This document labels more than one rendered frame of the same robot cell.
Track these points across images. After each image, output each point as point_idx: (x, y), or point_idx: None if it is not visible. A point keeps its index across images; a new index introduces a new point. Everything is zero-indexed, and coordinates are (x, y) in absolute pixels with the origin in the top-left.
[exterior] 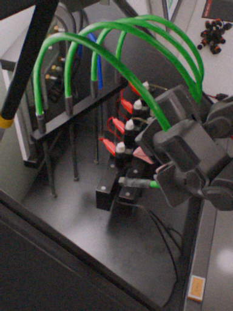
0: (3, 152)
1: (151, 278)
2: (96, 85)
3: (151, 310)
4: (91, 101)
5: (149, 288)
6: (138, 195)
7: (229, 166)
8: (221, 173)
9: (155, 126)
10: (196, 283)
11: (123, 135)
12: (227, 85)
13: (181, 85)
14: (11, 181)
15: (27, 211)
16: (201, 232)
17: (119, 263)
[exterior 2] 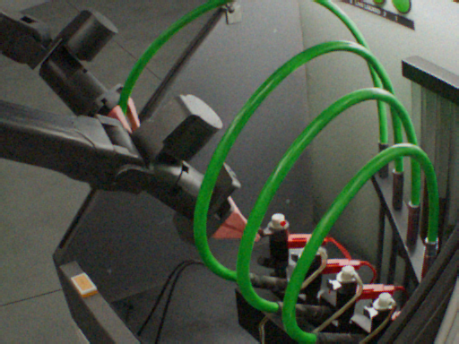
0: (391, 164)
1: (163, 336)
2: (408, 213)
3: (88, 195)
4: (405, 233)
5: (155, 328)
6: (257, 332)
7: (42, 26)
8: (45, 25)
9: (224, 183)
10: (86, 284)
11: (354, 317)
12: None
13: (186, 107)
14: (387, 219)
15: (196, 47)
16: (127, 333)
17: (212, 322)
